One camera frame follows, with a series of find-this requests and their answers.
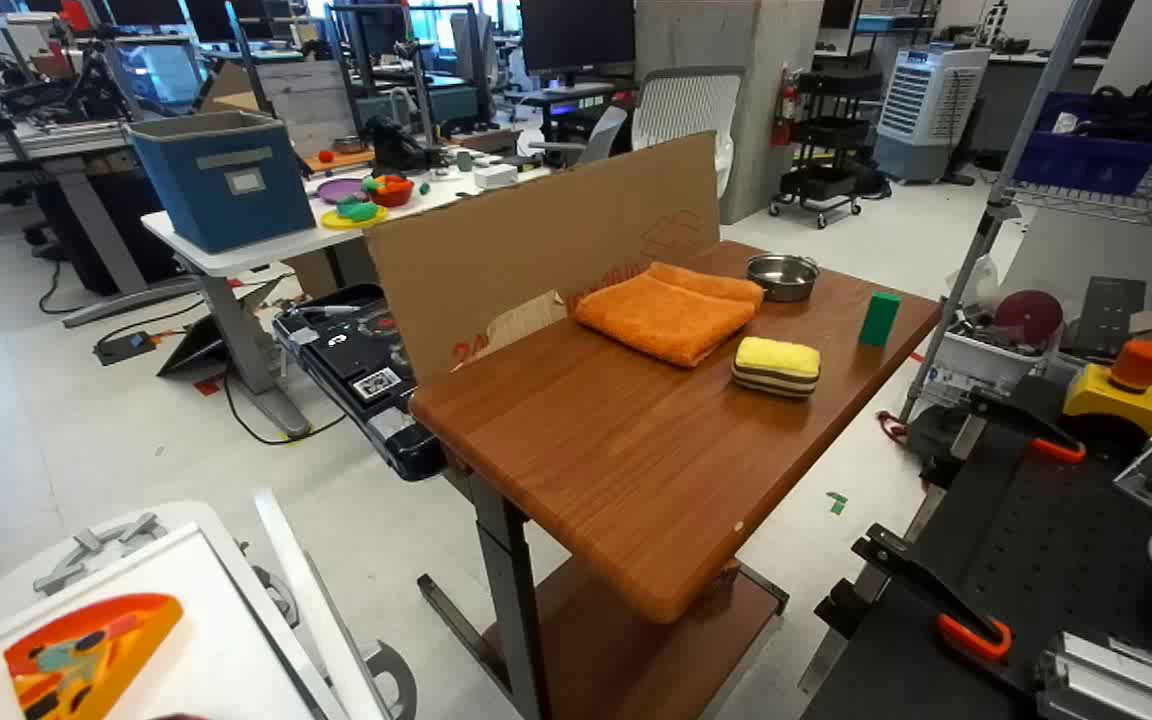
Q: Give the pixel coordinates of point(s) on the yellow sponge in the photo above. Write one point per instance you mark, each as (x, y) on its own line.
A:
(779, 359)

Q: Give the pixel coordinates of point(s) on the orange folded towel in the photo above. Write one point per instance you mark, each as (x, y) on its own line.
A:
(665, 311)

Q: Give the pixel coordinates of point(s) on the wooden table with grey legs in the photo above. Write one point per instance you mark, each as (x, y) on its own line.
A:
(629, 452)

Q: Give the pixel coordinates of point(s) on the brown cardboard panel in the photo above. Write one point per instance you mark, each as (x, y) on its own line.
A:
(521, 253)

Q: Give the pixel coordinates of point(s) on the black box with stickers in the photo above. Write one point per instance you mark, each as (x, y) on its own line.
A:
(363, 372)

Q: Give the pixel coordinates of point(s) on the small metal bowl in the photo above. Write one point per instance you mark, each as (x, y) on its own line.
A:
(783, 279)

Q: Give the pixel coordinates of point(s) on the red toy bowl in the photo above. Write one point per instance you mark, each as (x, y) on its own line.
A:
(393, 189)

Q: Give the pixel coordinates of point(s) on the green toy plate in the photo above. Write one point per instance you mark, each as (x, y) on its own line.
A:
(359, 211)

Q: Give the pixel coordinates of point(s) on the yellow toy piece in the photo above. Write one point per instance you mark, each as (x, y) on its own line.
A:
(338, 220)

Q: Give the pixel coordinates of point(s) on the purple toy plate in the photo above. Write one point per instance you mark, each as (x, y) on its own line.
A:
(338, 189)

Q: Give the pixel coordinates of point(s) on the green tape piece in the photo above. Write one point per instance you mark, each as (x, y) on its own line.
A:
(838, 500)

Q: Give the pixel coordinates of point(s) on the green block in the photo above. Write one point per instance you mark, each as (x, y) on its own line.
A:
(877, 321)

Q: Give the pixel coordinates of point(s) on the red fire extinguisher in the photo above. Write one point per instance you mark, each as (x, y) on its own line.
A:
(785, 109)

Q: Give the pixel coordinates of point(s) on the black monitor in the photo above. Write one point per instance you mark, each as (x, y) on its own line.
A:
(579, 35)

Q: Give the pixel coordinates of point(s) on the black wheeled cart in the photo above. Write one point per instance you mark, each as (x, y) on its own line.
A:
(834, 141)

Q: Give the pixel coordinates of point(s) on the white table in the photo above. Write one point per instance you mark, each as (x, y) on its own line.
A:
(250, 264)

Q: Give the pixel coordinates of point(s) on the blue storage bin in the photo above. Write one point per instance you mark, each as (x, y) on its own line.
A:
(220, 182)

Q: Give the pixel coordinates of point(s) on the white portable air conditioner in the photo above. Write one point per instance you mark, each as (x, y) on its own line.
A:
(925, 112)

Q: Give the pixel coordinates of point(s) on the dark red disc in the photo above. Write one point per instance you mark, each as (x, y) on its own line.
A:
(1030, 317)

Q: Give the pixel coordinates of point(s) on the grey metal pole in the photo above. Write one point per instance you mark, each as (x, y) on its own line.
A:
(1001, 202)

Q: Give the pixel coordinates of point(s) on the black power adapter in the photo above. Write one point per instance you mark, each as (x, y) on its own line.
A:
(120, 346)

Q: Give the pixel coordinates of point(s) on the white cart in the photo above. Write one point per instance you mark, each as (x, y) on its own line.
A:
(203, 626)

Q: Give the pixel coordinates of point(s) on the black perforated breadboard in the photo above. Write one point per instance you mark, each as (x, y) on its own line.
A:
(1043, 562)

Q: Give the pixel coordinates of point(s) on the black perforated plate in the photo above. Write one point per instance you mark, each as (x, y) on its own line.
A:
(1110, 313)

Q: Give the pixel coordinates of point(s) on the grey desk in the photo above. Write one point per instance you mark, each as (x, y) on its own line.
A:
(69, 175)

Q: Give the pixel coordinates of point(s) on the yellow emergency stop button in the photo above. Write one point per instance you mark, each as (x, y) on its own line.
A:
(1124, 385)

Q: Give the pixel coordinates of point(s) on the blue plastic crate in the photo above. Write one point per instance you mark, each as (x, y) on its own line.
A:
(1097, 155)

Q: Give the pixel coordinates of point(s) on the orange triangular toy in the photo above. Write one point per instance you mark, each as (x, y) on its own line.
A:
(89, 658)

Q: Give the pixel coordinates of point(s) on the aluminium extrusion bar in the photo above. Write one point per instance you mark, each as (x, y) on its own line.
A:
(1122, 683)

